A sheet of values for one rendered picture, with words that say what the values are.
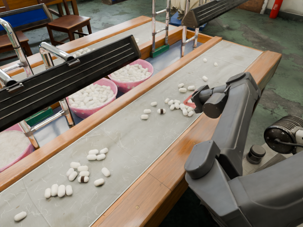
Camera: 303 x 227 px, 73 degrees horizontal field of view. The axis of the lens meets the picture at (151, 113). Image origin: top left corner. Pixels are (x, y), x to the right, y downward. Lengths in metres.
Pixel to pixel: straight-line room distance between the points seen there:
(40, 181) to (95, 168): 0.18
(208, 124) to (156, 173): 0.32
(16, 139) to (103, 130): 0.35
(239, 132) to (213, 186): 0.16
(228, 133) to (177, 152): 0.38
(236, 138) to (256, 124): 1.76
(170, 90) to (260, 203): 0.88
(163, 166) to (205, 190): 0.44
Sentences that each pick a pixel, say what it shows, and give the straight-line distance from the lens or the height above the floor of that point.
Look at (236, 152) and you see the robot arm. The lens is 0.39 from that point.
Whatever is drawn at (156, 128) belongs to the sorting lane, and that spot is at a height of 0.74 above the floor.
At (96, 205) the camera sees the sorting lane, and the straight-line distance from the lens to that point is 0.71.
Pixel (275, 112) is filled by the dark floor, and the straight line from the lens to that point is 2.39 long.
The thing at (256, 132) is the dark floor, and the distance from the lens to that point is 2.08.
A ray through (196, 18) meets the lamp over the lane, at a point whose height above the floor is 1.08.
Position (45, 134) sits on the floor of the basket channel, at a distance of 1.04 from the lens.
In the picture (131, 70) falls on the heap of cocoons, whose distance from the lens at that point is 1.25.
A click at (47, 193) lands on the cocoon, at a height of 0.76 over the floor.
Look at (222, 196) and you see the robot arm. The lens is 0.27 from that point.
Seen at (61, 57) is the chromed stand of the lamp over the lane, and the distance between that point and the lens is 0.61.
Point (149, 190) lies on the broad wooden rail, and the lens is 0.68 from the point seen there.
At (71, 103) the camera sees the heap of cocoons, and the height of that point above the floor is 0.74.
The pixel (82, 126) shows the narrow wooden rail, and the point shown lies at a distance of 0.89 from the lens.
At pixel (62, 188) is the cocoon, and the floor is 0.76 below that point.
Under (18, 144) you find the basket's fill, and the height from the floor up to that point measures 0.73.
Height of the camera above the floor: 1.37
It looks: 42 degrees down
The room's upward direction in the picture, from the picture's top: straight up
